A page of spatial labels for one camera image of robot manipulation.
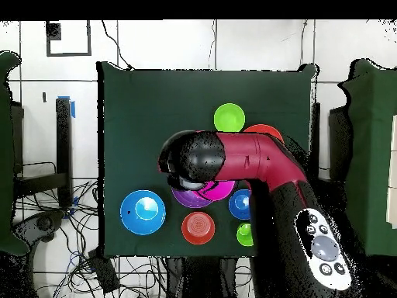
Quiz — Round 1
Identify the large pink bowl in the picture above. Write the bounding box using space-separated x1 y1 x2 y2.
192 179 236 202

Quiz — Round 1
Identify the purple bowl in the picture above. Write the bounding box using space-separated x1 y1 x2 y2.
171 185 213 209

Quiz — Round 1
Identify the small green bowl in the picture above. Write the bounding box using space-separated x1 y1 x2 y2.
212 102 247 133

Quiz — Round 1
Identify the small dark blue bowl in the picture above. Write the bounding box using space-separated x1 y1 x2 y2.
228 189 251 220

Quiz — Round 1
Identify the small deep orange bowl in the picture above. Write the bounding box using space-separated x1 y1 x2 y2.
181 211 216 246

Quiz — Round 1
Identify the dark green tablecloth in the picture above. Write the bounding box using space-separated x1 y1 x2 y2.
96 61 318 259

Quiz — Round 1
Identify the wide orange bowl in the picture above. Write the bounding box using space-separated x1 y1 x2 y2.
243 123 285 144

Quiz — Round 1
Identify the medium blue bowl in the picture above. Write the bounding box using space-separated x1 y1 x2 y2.
119 189 167 236

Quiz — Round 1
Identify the green cup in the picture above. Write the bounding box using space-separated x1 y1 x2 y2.
236 222 254 248

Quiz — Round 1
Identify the black floor box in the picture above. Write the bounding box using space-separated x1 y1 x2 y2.
87 248 121 294

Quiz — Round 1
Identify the grey wheeled floor base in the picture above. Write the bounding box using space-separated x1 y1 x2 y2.
13 210 65 244

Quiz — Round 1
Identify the green cloth side table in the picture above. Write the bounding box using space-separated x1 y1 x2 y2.
0 50 30 256
336 58 397 262

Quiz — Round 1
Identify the white box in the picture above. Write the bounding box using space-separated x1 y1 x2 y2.
385 114 397 230

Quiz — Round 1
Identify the tangle of floor cables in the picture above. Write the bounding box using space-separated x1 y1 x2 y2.
15 179 103 298

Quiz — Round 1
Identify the black post with blue tape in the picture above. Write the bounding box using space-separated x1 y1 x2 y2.
55 95 76 208

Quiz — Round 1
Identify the thin black floor cable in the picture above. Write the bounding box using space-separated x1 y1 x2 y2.
101 19 135 71

